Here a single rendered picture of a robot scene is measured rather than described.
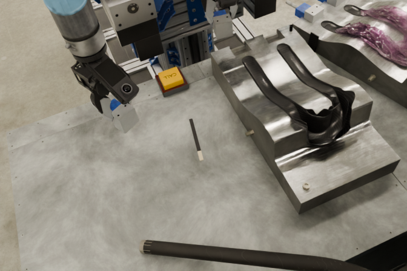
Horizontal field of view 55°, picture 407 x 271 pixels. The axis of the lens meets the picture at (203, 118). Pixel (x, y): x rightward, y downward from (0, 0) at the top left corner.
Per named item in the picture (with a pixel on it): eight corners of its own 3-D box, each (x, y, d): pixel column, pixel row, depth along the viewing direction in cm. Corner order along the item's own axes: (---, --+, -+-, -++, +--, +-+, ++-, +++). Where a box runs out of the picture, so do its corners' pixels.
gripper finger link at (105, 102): (99, 111, 96) (94, 81, 90) (114, 123, 94) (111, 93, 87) (88, 118, 94) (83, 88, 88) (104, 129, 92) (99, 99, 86)
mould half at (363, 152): (212, 74, 119) (208, 40, 109) (287, 46, 123) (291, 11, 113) (298, 215, 90) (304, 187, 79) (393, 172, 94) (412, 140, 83)
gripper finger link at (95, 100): (108, 104, 91) (104, 74, 85) (113, 107, 90) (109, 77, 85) (92, 114, 89) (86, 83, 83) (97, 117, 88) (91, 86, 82)
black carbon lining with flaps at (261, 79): (238, 64, 111) (237, 39, 104) (288, 45, 114) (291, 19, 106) (303, 158, 91) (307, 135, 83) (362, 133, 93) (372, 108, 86)
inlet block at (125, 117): (91, 109, 101) (84, 96, 97) (105, 97, 104) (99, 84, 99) (125, 133, 96) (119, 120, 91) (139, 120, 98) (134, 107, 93)
